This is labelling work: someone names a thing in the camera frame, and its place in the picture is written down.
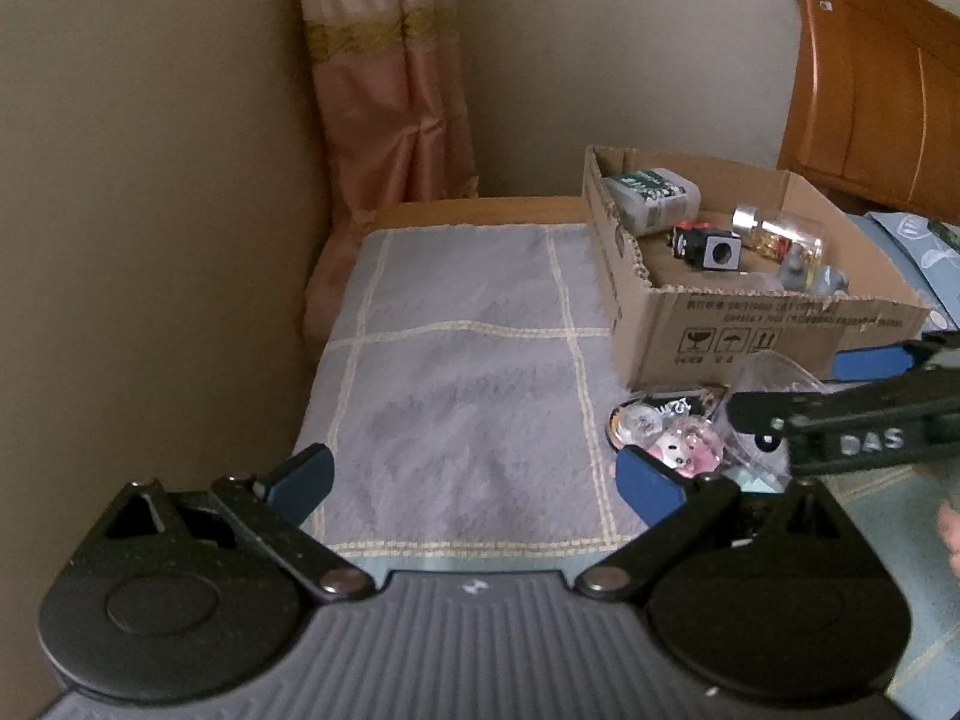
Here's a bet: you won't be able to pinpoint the wooden bed frame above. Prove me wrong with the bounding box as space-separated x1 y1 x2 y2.
373 196 587 230

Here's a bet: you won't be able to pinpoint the person's right hand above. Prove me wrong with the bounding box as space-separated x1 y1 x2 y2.
939 501 960 580

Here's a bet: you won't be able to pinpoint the wooden headboard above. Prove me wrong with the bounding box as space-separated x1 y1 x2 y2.
776 0 960 227

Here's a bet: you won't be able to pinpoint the pink keychain toy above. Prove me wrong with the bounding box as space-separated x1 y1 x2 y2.
611 390 725 481

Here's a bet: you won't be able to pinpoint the brown cardboard box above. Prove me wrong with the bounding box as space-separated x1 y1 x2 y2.
583 146 935 391

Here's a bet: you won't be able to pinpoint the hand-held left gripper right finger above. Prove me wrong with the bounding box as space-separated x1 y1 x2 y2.
574 444 856 605

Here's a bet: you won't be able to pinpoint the white bottle with green label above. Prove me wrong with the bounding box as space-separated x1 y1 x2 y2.
604 167 702 235

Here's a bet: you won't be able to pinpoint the black cube toy red buttons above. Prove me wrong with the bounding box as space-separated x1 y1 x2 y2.
670 221 743 272

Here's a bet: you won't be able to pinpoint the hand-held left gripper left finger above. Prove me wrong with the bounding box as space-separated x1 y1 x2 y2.
75 444 376 605

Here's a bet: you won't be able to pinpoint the mint green egg-shaped object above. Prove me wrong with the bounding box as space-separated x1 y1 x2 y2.
731 463 788 496

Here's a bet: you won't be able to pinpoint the blue floral pillow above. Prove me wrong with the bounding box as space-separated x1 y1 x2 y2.
862 210 960 331

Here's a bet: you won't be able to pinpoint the pink curtain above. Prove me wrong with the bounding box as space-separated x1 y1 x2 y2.
295 0 481 346

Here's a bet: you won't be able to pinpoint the plaid blue grey blanket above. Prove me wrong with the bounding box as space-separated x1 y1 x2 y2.
300 223 960 695

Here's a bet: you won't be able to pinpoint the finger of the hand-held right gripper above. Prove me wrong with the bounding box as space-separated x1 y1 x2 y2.
832 336 960 385
726 367 960 478

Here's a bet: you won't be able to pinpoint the glass bottle with silver cap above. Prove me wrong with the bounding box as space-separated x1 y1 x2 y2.
731 204 824 263

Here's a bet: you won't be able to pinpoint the clear plastic container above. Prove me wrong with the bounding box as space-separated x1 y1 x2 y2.
716 349 833 481

